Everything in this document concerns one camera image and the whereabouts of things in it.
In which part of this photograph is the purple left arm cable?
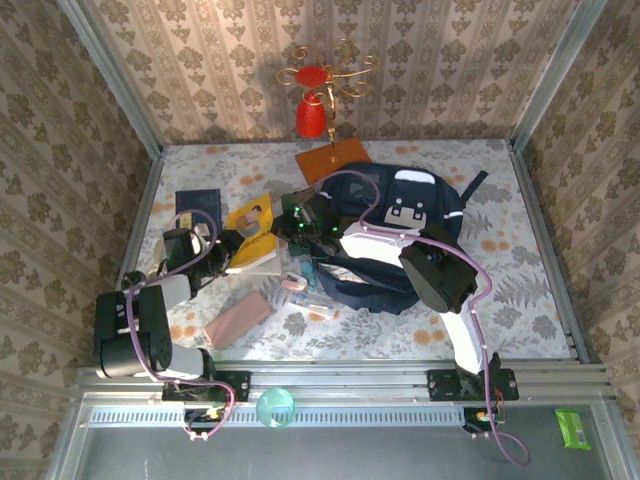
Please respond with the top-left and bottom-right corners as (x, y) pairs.
(124, 208), (236, 444)

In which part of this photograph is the aluminium side rail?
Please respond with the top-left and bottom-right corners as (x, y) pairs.
(508, 139), (594, 364)
(93, 149), (165, 366)

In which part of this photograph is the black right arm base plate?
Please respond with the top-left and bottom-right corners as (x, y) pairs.
(427, 368), (521, 403)

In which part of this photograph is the clear plastic pen packet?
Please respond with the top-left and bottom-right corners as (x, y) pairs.
(274, 289), (341, 324)

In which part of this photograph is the dark blue book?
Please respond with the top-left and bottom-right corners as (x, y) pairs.
(174, 188), (224, 236)

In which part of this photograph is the green snack packet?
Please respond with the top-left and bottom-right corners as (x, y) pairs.
(554, 408), (593, 452)

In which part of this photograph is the red wine glass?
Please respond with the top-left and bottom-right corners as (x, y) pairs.
(294, 64), (331, 140)

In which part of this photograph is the gold wire stand wooden base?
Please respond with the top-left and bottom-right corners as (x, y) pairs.
(276, 38), (381, 187)

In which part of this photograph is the aluminium corner post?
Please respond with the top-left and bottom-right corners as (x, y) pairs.
(510, 0), (610, 154)
(55, 0), (165, 159)

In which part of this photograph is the yellow book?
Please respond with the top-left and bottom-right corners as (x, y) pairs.
(223, 193), (284, 278)

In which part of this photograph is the small black circuit board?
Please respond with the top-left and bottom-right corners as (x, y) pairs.
(182, 407), (229, 434)
(462, 407), (506, 435)

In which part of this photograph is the floral tablecloth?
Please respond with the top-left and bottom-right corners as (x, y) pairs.
(112, 139), (576, 364)

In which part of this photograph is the navy blue backpack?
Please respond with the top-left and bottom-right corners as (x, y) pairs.
(309, 160), (490, 316)

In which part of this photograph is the grey slotted cable duct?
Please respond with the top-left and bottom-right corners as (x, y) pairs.
(87, 403), (467, 429)

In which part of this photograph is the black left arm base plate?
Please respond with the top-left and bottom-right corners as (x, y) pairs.
(162, 370), (252, 404)

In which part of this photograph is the long aluminium base rail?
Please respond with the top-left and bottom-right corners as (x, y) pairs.
(74, 359), (619, 401)

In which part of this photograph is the pink pencil case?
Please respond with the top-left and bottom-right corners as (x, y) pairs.
(204, 291), (274, 350)

